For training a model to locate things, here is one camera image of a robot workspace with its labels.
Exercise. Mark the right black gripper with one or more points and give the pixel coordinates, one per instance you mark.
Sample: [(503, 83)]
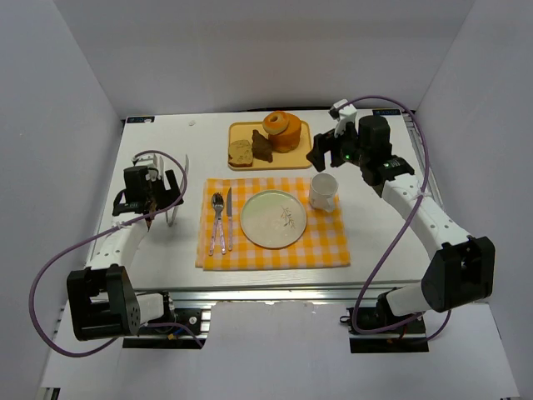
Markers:
[(326, 143)]

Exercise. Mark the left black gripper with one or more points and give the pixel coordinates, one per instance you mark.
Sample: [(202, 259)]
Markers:
[(169, 196)]

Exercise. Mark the brown chocolate croissant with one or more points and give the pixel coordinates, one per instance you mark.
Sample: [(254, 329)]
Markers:
[(261, 147)]

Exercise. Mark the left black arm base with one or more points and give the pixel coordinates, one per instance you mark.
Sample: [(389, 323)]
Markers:
[(189, 331)]

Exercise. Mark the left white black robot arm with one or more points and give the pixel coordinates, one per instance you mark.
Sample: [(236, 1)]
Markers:
[(102, 300)]

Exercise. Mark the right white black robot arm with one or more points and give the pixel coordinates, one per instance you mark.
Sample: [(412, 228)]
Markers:
[(461, 269)]

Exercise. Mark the toast bread slice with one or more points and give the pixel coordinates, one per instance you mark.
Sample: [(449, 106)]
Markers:
[(240, 154)]

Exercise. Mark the yellow plastic tray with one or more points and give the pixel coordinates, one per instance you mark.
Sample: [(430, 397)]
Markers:
[(295, 159)]

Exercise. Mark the white ceramic mug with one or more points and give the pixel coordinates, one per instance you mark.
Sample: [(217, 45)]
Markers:
[(323, 189)]

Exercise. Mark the orange round bun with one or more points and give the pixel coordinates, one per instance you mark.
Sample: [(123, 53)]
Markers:
[(289, 139)]

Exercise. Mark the silver fork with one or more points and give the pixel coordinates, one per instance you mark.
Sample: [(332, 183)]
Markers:
[(217, 203)]

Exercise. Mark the orange glazed donut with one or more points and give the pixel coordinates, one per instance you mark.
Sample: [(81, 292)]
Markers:
[(275, 123)]

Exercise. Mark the silver table knife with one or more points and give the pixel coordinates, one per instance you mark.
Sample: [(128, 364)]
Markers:
[(229, 219)]

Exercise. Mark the right blue table label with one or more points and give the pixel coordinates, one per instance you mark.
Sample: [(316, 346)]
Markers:
[(387, 112)]

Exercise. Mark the blue table label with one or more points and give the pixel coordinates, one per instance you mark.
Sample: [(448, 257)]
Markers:
[(140, 119), (387, 112)]

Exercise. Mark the left blue table label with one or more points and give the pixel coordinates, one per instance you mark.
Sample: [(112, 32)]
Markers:
[(140, 119)]

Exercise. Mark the yellow checkered cloth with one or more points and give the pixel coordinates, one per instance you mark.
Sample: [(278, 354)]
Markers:
[(323, 244)]

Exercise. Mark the pale green ceramic plate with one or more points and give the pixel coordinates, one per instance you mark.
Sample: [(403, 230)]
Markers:
[(273, 219)]

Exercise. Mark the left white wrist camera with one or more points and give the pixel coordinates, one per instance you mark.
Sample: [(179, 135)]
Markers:
[(154, 165)]

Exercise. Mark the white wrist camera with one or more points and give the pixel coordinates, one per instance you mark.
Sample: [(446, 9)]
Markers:
[(154, 165), (343, 112)]

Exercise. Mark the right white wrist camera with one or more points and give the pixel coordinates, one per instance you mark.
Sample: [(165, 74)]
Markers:
[(343, 112)]

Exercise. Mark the aluminium table frame rail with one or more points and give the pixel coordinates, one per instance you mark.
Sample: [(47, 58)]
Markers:
[(205, 297)]

